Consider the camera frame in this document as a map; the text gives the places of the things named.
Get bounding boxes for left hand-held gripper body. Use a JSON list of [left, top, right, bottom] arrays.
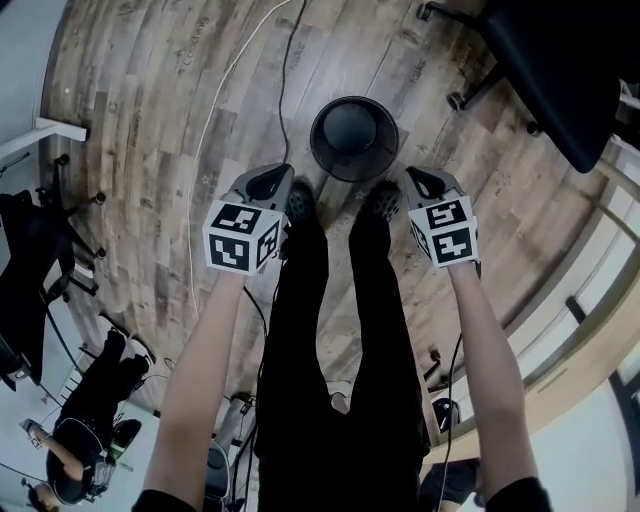
[[202, 189, 287, 277]]

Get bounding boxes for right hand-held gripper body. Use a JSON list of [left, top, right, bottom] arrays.
[[407, 189, 480, 270]]

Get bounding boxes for black mesh waste bin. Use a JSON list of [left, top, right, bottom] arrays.
[[309, 97, 400, 182]]

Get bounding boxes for person's left forearm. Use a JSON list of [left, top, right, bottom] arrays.
[[142, 272, 251, 506]]

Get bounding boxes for person's right forearm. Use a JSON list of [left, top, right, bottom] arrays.
[[447, 262, 539, 506]]

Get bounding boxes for person's right black clog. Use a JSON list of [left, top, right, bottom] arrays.
[[367, 180, 403, 221]]

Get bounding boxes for person's black trousers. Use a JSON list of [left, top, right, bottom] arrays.
[[252, 209, 431, 512]]

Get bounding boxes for black mesh office chair with headrest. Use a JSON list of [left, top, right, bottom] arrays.
[[417, 0, 640, 175]]

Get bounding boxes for white desk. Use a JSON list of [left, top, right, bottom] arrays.
[[0, 117, 89, 169]]

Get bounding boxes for black and green device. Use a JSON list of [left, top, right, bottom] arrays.
[[107, 418, 144, 459]]

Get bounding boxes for person's black shirt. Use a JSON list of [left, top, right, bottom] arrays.
[[130, 474, 551, 512]]

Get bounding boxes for long black floor cable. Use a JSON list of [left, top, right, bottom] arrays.
[[277, 0, 307, 169]]

